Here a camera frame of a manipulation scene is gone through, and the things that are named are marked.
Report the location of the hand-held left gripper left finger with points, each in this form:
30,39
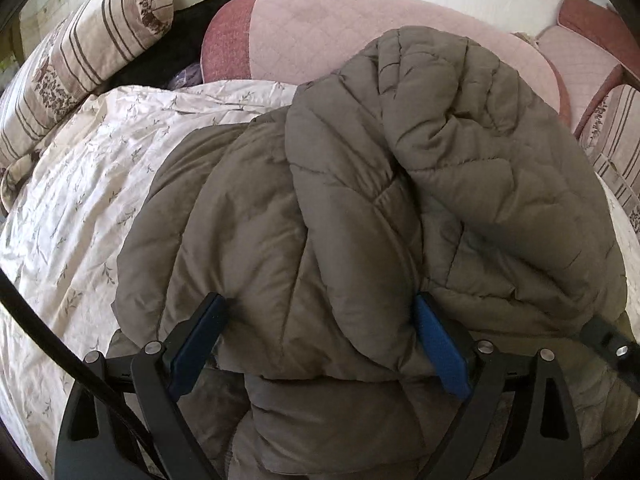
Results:
192,350

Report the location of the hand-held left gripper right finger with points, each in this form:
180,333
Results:
442,345

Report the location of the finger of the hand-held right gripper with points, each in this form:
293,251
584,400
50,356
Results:
607,337

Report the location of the olive hooded puffer jacket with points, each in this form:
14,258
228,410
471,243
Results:
350,185

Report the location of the white floral quilt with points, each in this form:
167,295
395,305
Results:
90,185

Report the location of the striped floral pillow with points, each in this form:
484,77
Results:
620,130
75,60

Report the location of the beige patterned cloth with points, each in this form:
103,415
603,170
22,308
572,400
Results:
17,180

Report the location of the pink and red back cushion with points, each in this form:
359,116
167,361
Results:
585,55

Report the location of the black cloth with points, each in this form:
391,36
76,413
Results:
165,50

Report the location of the pink quilted headboard cushion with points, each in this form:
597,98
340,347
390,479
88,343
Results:
310,35

